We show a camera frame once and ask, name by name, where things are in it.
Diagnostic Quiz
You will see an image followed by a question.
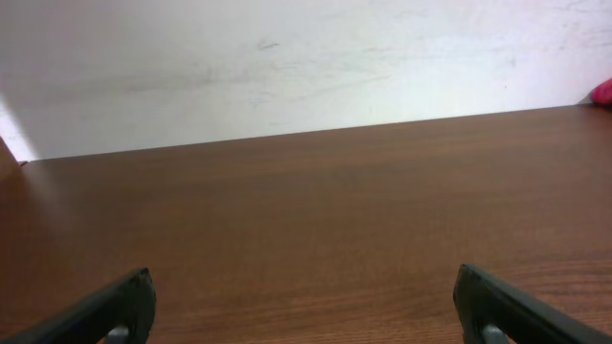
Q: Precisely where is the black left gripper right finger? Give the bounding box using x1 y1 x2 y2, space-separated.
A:
453 264 611 344

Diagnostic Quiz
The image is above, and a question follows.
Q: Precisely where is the red t-shirt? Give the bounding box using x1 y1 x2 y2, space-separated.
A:
589 79 612 106

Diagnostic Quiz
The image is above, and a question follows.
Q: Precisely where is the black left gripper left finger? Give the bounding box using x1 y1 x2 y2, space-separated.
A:
3 268 157 344

